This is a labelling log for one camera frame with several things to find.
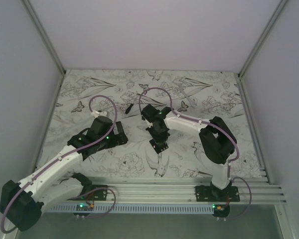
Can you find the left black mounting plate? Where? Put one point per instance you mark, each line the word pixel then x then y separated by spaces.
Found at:
pixel 92 193

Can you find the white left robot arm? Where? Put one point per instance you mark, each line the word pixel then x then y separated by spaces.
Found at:
pixel 25 201

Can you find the white slotted cable duct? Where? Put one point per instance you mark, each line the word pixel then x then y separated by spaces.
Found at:
pixel 121 208

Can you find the black mounting plate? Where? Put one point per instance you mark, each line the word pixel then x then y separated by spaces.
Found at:
pixel 213 194
pixel 92 193

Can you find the black fuse box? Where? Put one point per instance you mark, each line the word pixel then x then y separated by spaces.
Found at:
pixel 158 147

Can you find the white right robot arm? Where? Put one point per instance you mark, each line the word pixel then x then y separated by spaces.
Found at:
pixel 217 140

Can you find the controller board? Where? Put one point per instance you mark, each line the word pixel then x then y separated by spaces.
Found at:
pixel 221 212
pixel 83 210

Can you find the aluminium frame post left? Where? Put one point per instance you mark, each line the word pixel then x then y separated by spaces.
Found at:
pixel 43 35

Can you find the aluminium frame post right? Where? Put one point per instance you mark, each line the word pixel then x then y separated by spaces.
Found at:
pixel 263 37

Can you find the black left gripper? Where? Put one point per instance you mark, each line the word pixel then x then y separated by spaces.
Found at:
pixel 117 139

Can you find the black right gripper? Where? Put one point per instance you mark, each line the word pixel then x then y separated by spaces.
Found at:
pixel 160 140

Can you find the left controller board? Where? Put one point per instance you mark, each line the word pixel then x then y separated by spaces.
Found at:
pixel 83 210

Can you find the aluminium frame post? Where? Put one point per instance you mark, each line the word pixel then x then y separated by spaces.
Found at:
pixel 263 37
pixel 43 35

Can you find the right controller board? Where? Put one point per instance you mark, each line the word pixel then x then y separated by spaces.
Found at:
pixel 221 212

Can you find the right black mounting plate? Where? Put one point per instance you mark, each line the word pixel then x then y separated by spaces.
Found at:
pixel 213 194

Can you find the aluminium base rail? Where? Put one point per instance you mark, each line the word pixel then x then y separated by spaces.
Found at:
pixel 182 190

